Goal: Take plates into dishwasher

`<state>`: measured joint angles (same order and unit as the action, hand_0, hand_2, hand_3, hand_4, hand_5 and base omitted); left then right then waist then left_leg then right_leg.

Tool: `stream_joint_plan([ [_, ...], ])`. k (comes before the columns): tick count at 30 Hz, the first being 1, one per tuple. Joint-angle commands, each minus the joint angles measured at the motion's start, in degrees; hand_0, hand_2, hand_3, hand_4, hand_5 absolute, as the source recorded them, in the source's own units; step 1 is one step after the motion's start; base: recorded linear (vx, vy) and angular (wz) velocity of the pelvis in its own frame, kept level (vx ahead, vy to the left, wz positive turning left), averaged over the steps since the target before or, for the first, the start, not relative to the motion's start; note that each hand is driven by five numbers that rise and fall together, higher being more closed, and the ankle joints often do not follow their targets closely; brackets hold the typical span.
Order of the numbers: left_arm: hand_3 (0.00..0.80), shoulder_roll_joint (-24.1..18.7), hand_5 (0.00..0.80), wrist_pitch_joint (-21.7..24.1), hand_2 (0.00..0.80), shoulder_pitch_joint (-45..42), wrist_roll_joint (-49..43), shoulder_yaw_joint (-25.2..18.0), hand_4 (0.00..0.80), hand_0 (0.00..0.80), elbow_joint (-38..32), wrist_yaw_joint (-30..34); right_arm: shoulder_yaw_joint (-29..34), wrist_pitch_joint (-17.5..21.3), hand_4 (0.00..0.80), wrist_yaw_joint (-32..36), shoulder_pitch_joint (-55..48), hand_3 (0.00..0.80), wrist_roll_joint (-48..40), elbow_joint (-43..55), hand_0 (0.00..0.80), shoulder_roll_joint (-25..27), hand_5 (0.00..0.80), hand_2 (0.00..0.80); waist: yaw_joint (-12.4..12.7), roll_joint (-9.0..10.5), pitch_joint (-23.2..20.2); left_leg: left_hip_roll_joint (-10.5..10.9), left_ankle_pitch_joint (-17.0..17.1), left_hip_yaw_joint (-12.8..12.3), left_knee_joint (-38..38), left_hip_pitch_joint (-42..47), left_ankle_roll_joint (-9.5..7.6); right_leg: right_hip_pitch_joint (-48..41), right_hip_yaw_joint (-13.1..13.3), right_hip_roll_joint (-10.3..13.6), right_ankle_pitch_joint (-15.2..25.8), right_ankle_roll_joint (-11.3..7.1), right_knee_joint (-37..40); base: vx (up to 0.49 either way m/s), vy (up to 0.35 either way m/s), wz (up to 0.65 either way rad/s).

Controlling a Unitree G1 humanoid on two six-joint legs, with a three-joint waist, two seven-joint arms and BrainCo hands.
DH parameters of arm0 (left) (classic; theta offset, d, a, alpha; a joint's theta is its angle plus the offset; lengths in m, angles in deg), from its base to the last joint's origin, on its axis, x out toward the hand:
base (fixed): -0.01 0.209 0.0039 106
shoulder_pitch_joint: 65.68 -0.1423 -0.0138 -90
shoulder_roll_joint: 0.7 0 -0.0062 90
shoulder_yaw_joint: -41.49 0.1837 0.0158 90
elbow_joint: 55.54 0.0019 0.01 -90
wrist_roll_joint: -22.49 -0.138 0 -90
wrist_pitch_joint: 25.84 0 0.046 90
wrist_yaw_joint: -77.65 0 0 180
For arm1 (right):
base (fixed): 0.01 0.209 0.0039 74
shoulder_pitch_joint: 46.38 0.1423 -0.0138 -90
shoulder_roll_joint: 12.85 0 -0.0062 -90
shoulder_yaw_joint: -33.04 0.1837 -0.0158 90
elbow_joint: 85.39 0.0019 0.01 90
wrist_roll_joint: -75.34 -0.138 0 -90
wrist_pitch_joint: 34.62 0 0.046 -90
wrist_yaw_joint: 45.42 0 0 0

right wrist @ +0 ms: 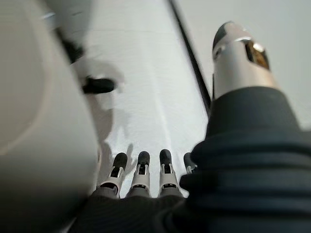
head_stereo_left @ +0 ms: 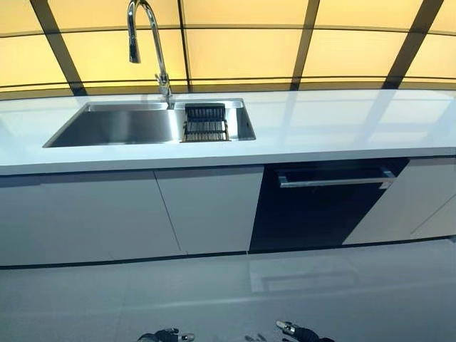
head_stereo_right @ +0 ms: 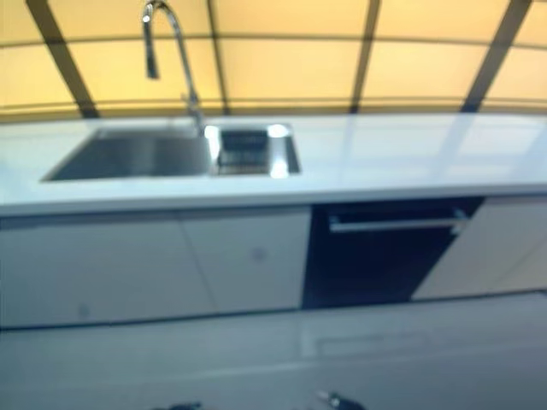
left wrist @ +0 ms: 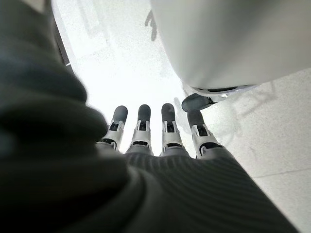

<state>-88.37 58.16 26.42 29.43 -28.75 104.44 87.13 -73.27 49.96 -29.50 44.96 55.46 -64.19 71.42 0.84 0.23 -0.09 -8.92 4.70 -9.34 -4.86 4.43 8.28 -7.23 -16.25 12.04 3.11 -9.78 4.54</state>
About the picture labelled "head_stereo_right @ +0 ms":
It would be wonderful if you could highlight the black dishwasher door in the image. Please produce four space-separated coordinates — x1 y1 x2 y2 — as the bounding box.
300 195 487 309

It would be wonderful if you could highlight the stainless steel double sink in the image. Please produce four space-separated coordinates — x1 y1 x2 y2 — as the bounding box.
39 122 303 184

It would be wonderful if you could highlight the black dish drying rack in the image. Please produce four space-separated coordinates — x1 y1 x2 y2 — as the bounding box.
216 129 271 175

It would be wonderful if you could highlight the chrome pull-down kitchen faucet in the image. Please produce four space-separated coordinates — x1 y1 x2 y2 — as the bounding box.
139 0 207 138

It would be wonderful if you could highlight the yellow window with dark frame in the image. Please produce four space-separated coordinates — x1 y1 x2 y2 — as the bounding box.
0 0 547 126

